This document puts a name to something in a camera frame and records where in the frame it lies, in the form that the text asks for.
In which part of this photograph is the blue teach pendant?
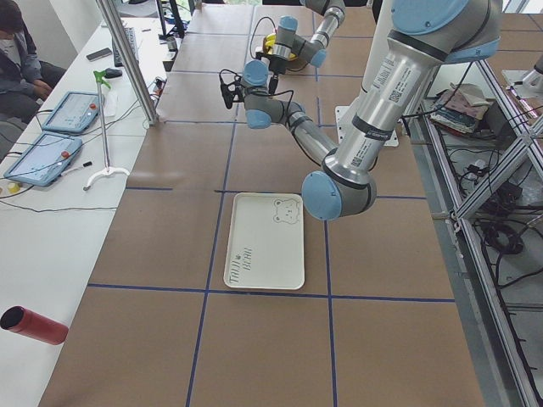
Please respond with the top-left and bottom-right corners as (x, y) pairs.
(42, 92), (98, 134)
(3, 131), (82, 187)

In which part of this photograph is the white rectangular tray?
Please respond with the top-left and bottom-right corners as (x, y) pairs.
(223, 192), (305, 290)

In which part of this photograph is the brown wicker basket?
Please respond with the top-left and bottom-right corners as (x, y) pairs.
(261, 33), (308, 72)

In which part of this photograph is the black smartphone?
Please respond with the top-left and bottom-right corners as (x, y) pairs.
(86, 47), (112, 62)

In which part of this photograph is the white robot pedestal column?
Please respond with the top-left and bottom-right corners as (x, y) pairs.
(335, 0), (392, 142)

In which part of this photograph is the metal cup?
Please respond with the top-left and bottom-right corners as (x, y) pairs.
(165, 36), (177, 52)

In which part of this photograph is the seated person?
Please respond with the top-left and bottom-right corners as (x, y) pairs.
(1, 0), (65, 124)

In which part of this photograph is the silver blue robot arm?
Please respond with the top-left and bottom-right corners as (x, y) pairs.
(240, 1), (502, 220)
(268, 0), (346, 75)

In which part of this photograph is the near blue teach pendant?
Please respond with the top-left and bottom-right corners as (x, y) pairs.
(3, 131), (82, 187)

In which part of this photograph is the red cylinder bottle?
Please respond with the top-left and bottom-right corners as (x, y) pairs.
(1, 305), (69, 345)

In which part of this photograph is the far blue teach pendant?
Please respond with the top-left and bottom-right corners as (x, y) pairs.
(42, 92), (98, 134)

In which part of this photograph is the aluminium frame post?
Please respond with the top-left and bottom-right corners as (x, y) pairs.
(96, 0), (158, 126)

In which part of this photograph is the white grabber stick green handle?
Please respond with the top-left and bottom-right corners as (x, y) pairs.
(83, 70), (130, 192)

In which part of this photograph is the black computer mouse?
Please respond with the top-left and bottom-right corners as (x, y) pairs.
(104, 68), (123, 79)

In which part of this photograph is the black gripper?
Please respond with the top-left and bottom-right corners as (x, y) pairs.
(268, 54), (288, 75)

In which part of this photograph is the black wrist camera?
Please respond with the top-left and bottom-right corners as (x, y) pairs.
(255, 45), (273, 64)
(218, 69), (244, 109)

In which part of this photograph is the stack of cloths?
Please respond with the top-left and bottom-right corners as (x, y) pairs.
(429, 83), (494, 134)

